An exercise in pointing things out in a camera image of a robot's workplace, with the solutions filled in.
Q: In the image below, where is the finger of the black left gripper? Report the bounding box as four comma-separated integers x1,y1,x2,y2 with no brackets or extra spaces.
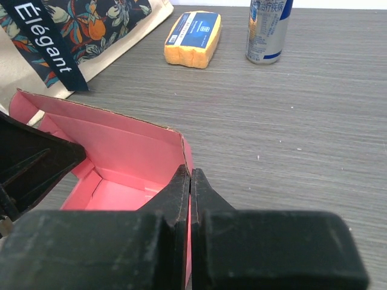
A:
1,113,86,221

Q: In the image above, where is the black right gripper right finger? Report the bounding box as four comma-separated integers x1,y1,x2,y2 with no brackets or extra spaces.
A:
190,169,369,289

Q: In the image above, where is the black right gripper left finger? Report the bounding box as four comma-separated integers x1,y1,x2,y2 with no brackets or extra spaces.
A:
1,166,190,289

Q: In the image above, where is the pink paper box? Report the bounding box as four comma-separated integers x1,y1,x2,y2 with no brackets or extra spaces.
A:
9,90,193,289

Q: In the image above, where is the beige canvas tote bag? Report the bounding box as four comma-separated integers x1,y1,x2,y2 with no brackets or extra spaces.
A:
1,0,174,114

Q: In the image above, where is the orange sponge blue label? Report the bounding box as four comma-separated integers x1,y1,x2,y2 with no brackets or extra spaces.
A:
164,10,221,69

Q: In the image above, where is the silver energy drink can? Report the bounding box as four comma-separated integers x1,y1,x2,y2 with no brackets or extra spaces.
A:
246,0,293,65

